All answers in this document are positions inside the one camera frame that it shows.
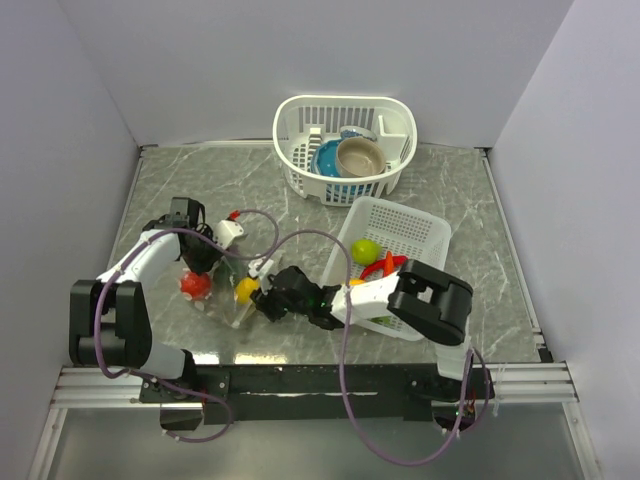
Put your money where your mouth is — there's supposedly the fake orange carrot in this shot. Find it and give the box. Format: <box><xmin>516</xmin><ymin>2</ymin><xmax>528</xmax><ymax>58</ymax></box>
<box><xmin>383</xmin><ymin>251</ymin><xmax>395</xmax><ymax>277</ymax></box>

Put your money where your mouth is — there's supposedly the blue plate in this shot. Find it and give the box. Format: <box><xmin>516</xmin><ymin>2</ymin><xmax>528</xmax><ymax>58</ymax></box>
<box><xmin>311</xmin><ymin>139</ymin><xmax>343</xmax><ymax>179</ymax></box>

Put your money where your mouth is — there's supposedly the white perforated tray basket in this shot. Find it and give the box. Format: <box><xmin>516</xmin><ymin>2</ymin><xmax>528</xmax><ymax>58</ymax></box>
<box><xmin>320</xmin><ymin>197</ymin><xmax>451</xmax><ymax>341</ymax></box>

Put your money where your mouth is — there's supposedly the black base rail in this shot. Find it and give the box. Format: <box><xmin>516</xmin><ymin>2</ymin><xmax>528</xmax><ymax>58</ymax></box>
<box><xmin>139</xmin><ymin>364</ymin><xmax>495</xmax><ymax>431</ymax></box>

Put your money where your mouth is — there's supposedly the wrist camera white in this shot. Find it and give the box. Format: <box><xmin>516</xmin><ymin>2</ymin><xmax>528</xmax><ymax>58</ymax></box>
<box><xmin>212</xmin><ymin>220</ymin><xmax>246</xmax><ymax>250</ymax></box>
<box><xmin>248</xmin><ymin>258</ymin><xmax>275</xmax><ymax>279</ymax></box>

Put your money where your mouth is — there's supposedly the fake yellow pear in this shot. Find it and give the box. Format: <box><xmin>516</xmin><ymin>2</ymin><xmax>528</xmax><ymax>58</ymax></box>
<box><xmin>234</xmin><ymin>277</ymin><xmax>260</xmax><ymax>305</ymax></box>

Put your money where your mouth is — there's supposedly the beige bowl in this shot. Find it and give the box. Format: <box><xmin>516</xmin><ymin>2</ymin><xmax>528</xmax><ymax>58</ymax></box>
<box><xmin>335</xmin><ymin>138</ymin><xmax>386</xmax><ymax>178</ymax></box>

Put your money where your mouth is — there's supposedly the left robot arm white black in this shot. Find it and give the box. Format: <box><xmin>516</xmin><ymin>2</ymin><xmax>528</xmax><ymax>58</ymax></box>
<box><xmin>69</xmin><ymin>197</ymin><xmax>222</xmax><ymax>402</ymax></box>

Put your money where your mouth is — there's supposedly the fake red chili pepper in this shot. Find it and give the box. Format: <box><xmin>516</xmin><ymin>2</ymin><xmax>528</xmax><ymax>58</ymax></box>
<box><xmin>359</xmin><ymin>255</ymin><xmax>408</xmax><ymax>280</ymax></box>

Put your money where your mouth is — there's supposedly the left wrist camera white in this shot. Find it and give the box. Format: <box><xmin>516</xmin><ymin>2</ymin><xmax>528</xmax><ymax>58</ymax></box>
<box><xmin>212</xmin><ymin>220</ymin><xmax>246</xmax><ymax>250</ymax></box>

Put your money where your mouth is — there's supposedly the white dish rack basket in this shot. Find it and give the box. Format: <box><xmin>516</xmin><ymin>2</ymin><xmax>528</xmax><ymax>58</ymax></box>
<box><xmin>272</xmin><ymin>95</ymin><xmax>417</xmax><ymax>206</ymax></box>

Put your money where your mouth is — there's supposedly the fake green apple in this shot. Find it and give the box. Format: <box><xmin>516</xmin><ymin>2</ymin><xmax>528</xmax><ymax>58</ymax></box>
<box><xmin>351</xmin><ymin>238</ymin><xmax>381</xmax><ymax>267</ymax></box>

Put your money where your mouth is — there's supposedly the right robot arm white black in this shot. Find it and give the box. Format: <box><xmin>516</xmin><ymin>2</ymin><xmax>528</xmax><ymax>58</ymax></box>
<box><xmin>249</xmin><ymin>259</ymin><xmax>473</xmax><ymax>399</ymax></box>

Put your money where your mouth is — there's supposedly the blue patterned white bowl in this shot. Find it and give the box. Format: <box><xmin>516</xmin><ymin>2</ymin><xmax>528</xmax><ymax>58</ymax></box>
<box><xmin>339</xmin><ymin>125</ymin><xmax>378</xmax><ymax>142</ymax></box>

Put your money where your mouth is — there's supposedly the clear zip top bag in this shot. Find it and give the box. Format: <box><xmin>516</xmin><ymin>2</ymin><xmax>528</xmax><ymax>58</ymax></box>
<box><xmin>181</xmin><ymin>257</ymin><xmax>255</xmax><ymax>329</ymax></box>

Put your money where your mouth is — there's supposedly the aluminium frame rail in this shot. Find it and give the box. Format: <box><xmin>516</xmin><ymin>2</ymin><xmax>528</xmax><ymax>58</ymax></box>
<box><xmin>28</xmin><ymin>363</ymin><xmax>578</xmax><ymax>479</ymax></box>

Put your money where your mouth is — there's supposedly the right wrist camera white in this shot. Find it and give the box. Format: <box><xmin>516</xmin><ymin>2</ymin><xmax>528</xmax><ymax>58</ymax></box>
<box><xmin>248</xmin><ymin>258</ymin><xmax>275</xmax><ymax>279</ymax></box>

